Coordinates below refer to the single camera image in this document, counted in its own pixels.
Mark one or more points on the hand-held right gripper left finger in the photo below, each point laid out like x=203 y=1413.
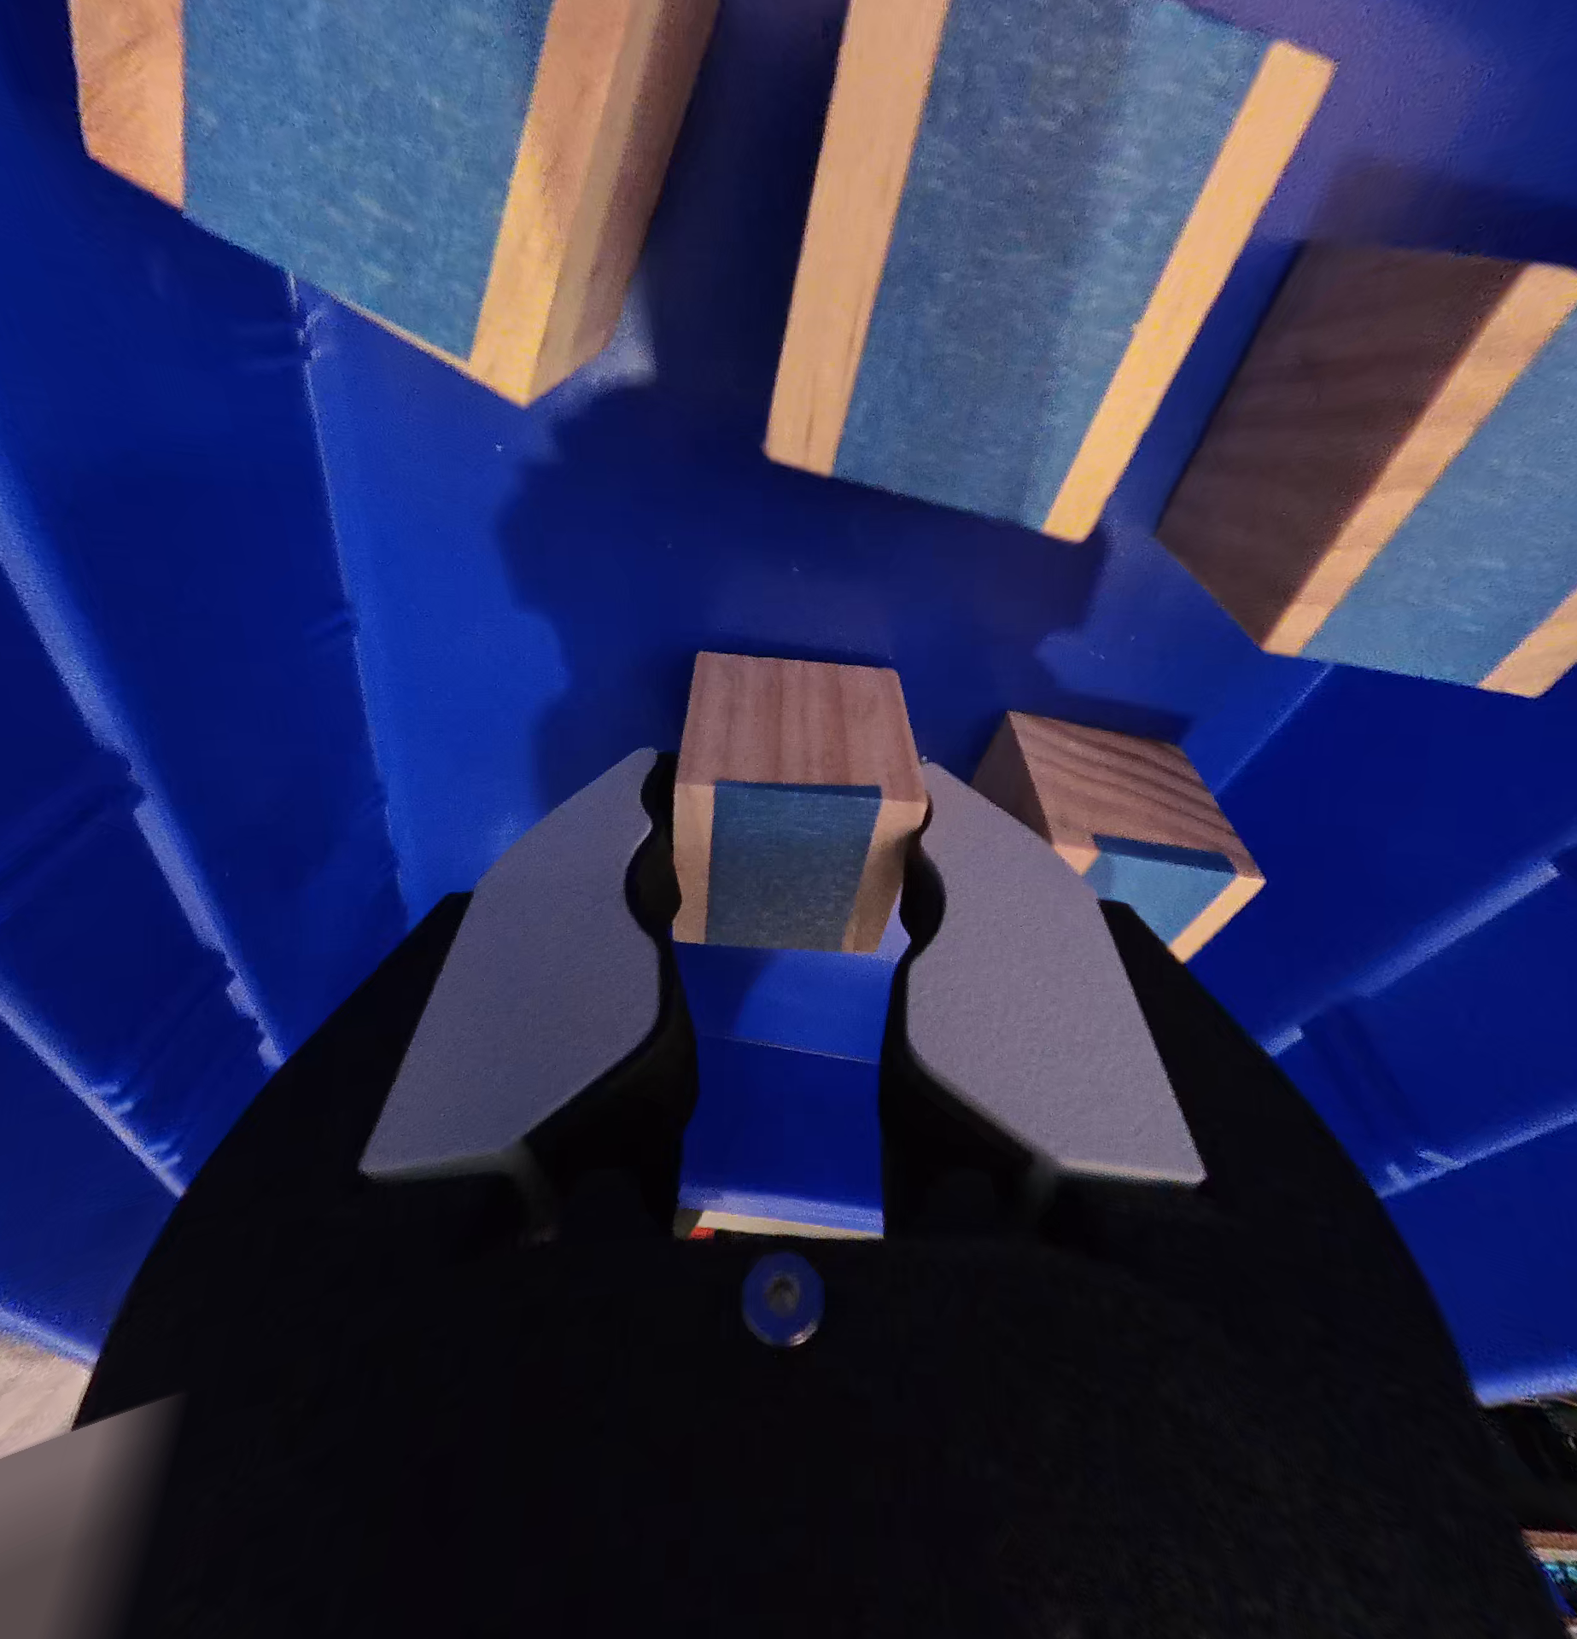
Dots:
x=545 y=1000

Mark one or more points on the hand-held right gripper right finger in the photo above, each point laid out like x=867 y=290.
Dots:
x=1032 y=1013

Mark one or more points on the wooden cube with blue tape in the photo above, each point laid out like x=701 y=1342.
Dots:
x=353 y=155
x=1109 y=795
x=789 y=769
x=1019 y=257
x=1378 y=449

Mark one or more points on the blue plastic bin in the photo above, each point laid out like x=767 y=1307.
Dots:
x=353 y=667

